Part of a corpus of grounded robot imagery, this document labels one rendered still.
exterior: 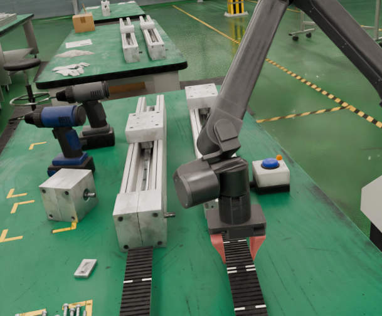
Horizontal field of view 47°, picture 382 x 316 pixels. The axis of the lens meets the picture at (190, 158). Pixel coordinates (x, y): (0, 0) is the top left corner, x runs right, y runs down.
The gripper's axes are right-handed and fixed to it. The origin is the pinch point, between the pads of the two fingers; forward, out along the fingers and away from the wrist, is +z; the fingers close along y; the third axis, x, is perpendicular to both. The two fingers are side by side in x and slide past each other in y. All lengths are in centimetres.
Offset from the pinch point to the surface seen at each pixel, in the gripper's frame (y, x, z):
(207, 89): -2, -85, -9
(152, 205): 15.8, -12.0, -6.2
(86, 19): 95, -400, -8
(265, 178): -10.8, -27.4, -1.5
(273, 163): -13.4, -29.8, -4.2
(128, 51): 38, -213, -4
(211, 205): 3.4, -19.4, -0.2
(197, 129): 4, -56, -5
